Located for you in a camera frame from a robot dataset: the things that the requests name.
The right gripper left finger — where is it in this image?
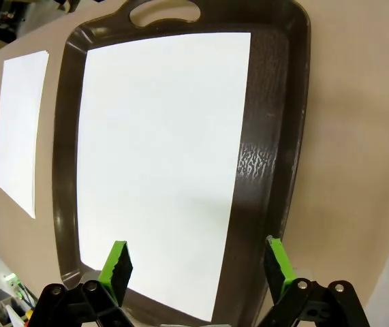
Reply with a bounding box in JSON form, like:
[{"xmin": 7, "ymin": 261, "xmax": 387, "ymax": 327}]
[{"xmin": 37, "ymin": 240, "xmax": 135, "ymax": 327}]

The brown plastic tray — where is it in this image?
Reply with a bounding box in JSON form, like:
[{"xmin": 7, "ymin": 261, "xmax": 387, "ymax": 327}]
[{"xmin": 51, "ymin": 0, "xmax": 313, "ymax": 327}]

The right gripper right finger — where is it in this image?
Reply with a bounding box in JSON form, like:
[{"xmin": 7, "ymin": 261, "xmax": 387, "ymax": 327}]
[{"xmin": 255, "ymin": 236, "xmax": 373, "ymax": 327}]

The white A4 paper stack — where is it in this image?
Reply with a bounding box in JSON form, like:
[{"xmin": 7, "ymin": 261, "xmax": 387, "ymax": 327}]
[{"xmin": 0, "ymin": 50, "xmax": 50, "ymax": 220}]

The white A4 paper pile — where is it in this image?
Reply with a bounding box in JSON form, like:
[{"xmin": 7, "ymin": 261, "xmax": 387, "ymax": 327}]
[{"xmin": 76, "ymin": 32, "xmax": 252, "ymax": 324}]

